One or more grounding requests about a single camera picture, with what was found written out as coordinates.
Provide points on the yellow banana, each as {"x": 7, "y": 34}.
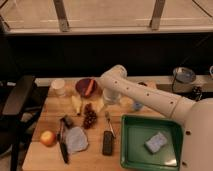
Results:
{"x": 77, "y": 104}

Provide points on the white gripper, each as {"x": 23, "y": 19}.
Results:
{"x": 111, "y": 97}

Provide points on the light blue cup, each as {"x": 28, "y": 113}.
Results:
{"x": 137, "y": 106}

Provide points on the black remote control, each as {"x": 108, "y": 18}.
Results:
{"x": 108, "y": 141}

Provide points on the blue sponge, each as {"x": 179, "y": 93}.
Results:
{"x": 156, "y": 142}

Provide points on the orange carrot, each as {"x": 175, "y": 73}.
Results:
{"x": 89, "y": 88}

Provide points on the red yellow apple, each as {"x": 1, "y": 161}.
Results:
{"x": 47, "y": 138}

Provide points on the purple bowl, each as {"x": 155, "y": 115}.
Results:
{"x": 81, "y": 87}

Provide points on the white cup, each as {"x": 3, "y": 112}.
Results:
{"x": 58, "y": 85}

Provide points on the grey blue cloth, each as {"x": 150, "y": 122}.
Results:
{"x": 76, "y": 140}

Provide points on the black handled knife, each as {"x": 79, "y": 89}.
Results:
{"x": 62, "y": 143}

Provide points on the black chair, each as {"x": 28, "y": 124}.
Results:
{"x": 12, "y": 111}

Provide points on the green plastic tray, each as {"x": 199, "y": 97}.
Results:
{"x": 136, "y": 131}

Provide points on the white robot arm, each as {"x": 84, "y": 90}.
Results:
{"x": 195, "y": 116}

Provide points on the bunch of dark grapes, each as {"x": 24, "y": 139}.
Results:
{"x": 90, "y": 116}

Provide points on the metal bowl on counter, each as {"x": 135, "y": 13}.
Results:
{"x": 184, "y": 75}

